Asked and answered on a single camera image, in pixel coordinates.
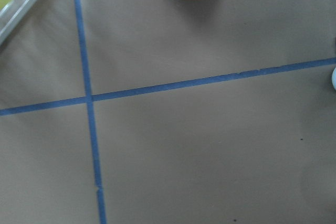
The light blue cup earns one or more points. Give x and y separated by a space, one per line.
333 78

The white wire cup rack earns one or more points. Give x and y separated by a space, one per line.
12 14

